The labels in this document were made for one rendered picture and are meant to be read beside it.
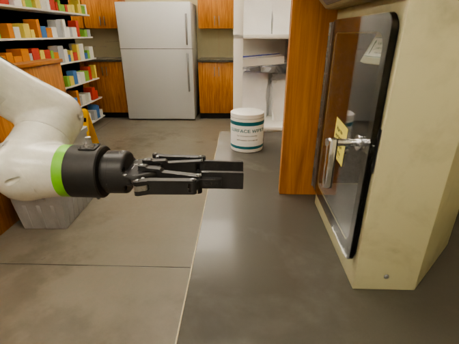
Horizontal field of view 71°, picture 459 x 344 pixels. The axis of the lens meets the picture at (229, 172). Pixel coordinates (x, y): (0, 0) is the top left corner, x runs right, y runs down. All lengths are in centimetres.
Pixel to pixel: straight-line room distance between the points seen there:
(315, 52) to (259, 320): 60
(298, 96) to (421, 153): 39
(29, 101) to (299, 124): 60
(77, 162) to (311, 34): 58
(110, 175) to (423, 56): 49
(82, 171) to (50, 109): 16
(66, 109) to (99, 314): 144
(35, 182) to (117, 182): 13
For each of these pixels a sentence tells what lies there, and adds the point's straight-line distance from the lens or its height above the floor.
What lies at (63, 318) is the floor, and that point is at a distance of 203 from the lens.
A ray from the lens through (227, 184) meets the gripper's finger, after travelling 53.
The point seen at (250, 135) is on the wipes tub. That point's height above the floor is 101.
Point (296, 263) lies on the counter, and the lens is 68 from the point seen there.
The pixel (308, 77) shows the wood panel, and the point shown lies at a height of 126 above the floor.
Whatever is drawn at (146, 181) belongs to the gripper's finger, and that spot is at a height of 115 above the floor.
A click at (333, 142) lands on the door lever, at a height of 120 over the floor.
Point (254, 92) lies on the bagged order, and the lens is 187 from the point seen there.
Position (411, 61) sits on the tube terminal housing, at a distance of 51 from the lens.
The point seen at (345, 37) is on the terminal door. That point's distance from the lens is 68.
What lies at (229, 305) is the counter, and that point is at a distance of 59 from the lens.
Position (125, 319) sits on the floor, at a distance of 191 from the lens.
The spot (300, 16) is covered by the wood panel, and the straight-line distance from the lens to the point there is 83.
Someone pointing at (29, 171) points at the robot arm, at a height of 116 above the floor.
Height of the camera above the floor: 136
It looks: 23 degrees down
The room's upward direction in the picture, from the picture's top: straight up
